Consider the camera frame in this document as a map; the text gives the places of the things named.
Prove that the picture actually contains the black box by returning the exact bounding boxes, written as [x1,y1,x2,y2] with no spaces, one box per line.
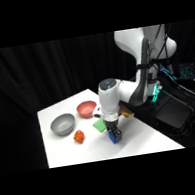
[152,95,195,133]

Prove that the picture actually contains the blue electronics board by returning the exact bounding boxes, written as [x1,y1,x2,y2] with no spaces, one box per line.
[157,61,179,84]

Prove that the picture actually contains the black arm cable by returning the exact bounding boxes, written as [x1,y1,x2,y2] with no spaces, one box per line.
[145,23,175,73]

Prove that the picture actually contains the green wedge block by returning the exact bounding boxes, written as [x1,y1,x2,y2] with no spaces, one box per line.
[91,118,109,135]

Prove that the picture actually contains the teal lit device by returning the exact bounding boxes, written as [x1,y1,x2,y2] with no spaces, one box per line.
[176,61,195,81]

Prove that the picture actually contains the black curtain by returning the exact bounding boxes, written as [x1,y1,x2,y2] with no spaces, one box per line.
[0,19,195,177]

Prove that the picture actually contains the black robot stand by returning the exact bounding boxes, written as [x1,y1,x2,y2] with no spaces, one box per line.
[120,87,179,135]

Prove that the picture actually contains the green base light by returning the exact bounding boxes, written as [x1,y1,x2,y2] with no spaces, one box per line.
[146,80,165,105]

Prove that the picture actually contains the pink bowl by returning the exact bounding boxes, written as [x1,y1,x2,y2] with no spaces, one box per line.
[75,99,99,121]

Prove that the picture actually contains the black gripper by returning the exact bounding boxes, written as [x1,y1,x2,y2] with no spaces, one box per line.
[104,117,124,143]

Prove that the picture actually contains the orange spotted die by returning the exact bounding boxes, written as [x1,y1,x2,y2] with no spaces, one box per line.
[72,128,87,145]

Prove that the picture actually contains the blue cube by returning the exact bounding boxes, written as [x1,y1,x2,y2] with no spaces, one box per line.
[107,130,125,146]

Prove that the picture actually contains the tan wrist camera mount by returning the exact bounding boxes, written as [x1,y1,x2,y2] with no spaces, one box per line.
[118,102,136,120]

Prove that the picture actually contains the grey bowl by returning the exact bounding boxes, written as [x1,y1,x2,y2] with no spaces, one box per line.
[48,111,78,138]

